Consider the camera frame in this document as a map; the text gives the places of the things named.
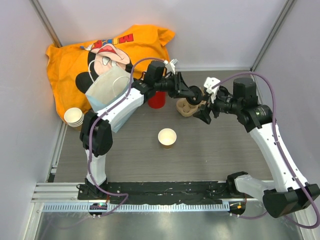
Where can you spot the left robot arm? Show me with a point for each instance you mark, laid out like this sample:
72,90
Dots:
97,128

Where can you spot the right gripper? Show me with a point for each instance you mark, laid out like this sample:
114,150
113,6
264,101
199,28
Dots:
204,113

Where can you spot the single paper coffee cup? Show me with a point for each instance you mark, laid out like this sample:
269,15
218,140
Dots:
167,138

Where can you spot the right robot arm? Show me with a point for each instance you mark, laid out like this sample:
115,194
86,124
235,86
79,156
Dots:
290,191

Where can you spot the light blue paper bag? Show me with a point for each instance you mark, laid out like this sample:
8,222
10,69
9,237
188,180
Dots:
111,96

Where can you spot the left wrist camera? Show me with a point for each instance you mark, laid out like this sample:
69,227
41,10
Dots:
170,65

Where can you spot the right aluminium frame post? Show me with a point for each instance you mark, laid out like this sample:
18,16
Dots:
284,13

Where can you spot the stack of paper cups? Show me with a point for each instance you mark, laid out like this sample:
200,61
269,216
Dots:
74,117

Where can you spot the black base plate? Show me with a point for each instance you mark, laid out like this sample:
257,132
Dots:
159,193

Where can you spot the orange cartoon t-shirt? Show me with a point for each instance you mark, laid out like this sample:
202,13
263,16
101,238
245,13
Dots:
72,69

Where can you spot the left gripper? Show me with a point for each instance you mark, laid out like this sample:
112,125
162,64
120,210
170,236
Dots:
180,89

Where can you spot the slotted cable duct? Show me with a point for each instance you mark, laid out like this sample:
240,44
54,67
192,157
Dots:
96,207

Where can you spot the left aluminium frame post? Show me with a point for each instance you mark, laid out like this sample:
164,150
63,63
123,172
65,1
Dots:
46,22

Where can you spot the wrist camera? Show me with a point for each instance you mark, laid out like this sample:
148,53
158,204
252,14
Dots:
170,65
211,87

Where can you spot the red ribbed cup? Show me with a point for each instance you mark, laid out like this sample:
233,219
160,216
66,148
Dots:
158,100

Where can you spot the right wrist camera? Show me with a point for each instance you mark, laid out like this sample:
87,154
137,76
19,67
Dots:
211,87

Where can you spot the single black cup lid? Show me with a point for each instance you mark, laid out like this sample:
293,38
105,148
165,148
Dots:
198,96

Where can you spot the lower pulp cup carrier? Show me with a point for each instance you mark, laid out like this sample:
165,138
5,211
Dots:
186,109

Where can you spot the aluminium frame post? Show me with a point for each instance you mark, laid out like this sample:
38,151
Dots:
46,22
284,13

